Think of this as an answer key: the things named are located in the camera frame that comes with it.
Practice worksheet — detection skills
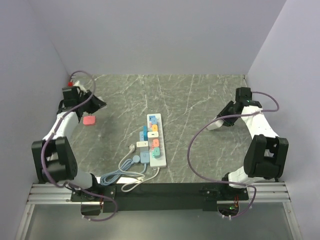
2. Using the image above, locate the blue plug on strip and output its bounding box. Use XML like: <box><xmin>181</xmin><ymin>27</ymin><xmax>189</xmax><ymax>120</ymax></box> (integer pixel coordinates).
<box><xmin>148</xmin><ymin>115</ymin><xmax>158</xmax><ymax>127</ymax></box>

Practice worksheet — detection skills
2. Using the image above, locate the blue power cable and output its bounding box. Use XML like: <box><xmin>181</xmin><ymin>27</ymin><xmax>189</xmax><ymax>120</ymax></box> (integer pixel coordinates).
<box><xmin>100</xmin><ymin>155</ymin><xmax>148</xmax><ymax>186</ymax></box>

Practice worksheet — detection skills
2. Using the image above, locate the pink square plug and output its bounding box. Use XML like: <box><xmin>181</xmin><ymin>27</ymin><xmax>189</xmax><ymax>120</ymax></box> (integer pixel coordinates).
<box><xmin>82</xmin><ymin>115</ymin><xmax>96</xmax><ymax>126</ymax></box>

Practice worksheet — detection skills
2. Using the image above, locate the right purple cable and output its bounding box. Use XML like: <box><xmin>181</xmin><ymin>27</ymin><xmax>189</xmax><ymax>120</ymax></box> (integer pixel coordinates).
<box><xmin>187</xmin><ymin>91</ymin><xmax>280</xmax><ymax>221</ymax></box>

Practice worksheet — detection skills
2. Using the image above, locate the aluminium frame rail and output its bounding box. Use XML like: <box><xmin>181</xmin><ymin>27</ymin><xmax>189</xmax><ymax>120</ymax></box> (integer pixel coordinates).
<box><xmin>26</xmin><ymin>182</ymin><xmax>76</xmax><ymax>206</ymax></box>

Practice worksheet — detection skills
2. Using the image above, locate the white power cable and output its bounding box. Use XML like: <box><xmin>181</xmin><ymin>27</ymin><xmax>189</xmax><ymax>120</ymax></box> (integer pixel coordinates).
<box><xmin>117</xmin><ymin>144</ymin><xmax>161</xmax><ymax>193</ymax></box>

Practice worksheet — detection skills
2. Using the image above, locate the yellow plug on strip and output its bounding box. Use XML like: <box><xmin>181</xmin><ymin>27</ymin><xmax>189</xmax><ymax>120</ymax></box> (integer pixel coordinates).
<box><xmin>151</xmin><ymin>124</ymin><xmax>159</xmax><ymax>132</ymax></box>

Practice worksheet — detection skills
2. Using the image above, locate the blue power strip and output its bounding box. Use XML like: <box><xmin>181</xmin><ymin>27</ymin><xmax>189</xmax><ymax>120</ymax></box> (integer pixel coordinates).
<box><xmin>138</xmin><ymin>131</ymin><xmax>150</xmax><ymax>164</ymax></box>

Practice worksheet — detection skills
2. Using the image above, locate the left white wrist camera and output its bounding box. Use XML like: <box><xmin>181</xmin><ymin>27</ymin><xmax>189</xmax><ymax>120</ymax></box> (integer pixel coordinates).
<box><xmin>68</xmin><ymin>80</ymin><xmax>88</xmax><ymax>93</ymax></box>

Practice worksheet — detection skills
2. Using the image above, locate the teal plug on strip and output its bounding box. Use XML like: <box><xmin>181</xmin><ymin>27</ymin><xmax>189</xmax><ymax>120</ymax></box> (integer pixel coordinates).
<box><xmin>151</xmin><ymin>147</ymin><xmax>161</xmax><ymax>159</ymax></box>

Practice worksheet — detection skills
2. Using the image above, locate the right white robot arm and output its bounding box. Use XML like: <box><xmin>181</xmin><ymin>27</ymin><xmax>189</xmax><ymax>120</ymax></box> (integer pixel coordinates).
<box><xmin>208</xmin><ymin>87</ymin><xmax>289</xmax><ymax>200</ymax></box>

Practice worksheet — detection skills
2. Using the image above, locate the coral plug on strip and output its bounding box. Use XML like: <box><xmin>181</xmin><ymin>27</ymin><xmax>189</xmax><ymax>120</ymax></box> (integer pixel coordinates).
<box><xmin>151</xmin><ymin>138</ymin><xmax>160</xmax><ymax>148</ymax></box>

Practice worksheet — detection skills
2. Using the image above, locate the black base bar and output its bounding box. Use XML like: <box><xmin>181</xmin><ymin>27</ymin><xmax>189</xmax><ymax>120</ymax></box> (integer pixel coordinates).
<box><xmin>69</xmin><ymin>182</ymin><xmax>251</xmax><ymax>216</ymax></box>

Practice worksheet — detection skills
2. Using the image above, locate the white power strip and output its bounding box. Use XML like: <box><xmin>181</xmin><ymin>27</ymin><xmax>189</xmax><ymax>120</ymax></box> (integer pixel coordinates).
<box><xmin>146</xmin><ymin>113</ymin><xmax>167</xmax><ymax>168</ymax></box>

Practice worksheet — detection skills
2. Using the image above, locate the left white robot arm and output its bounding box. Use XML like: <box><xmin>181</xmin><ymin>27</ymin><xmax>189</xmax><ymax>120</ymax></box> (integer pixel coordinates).
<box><xmin>31</xmin><ymin>86</ymin><xmax>107</xmax><ymax>201</ymax></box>

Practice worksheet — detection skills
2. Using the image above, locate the white adapter on blue strip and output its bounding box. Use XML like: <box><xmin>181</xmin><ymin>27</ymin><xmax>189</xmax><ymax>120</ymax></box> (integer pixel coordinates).
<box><xmin>136</xmin><ymin>141</ymin><xmax>149</xmax><ymax>148</ymax></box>

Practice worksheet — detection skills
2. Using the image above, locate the white triangular socket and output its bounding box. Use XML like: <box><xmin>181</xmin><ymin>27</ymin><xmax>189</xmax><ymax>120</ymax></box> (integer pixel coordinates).
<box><xmin>206</xmin><ymin>119</ymin><xmax>224</xmax><ymax>131</ymax></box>

